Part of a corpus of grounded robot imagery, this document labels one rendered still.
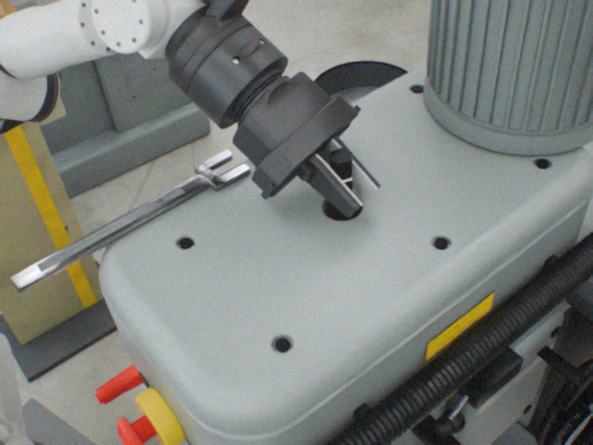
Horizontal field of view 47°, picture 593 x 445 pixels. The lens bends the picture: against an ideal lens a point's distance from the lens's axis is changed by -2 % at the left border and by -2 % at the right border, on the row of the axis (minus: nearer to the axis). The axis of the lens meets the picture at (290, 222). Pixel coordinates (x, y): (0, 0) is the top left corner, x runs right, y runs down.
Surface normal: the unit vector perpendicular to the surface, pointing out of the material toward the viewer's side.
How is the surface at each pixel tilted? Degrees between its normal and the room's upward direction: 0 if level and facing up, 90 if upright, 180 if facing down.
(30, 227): 90
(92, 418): 0
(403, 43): 0
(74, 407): 0
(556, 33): 90
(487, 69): 90
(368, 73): 86
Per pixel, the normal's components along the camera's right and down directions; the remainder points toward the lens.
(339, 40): -0.07, -0.70
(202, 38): -0.08, 0.01
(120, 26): -0.46, 0.40
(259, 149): -0.62, 0.59
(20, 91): 0.79, 0.39
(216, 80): -0.33, 0.27
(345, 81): 0.31, 0.62
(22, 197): 0.61, 0.54
